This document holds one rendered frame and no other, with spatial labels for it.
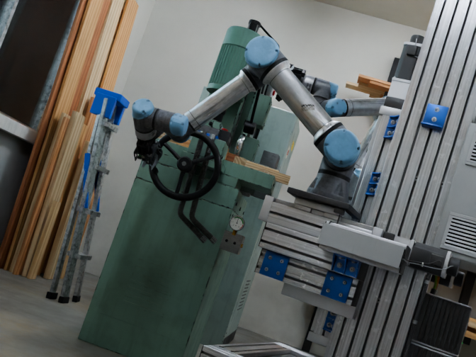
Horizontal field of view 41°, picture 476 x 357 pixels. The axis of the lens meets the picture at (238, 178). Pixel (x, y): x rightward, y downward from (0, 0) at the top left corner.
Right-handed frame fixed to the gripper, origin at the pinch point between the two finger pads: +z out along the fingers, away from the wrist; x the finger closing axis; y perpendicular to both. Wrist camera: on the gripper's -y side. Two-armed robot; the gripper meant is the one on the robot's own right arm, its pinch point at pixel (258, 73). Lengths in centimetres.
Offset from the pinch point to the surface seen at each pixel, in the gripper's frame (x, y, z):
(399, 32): -262, -50, -67
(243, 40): -8.2, 9.4, 11.4
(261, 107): -14.3, -23.2, -3.0
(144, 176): 44, -41, 31
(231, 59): -1.7, 1.6, 13.3
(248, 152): 2.0, -39.4, -4.8
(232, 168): 34.8, -29.3, -3.9
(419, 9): -239, -22, -73
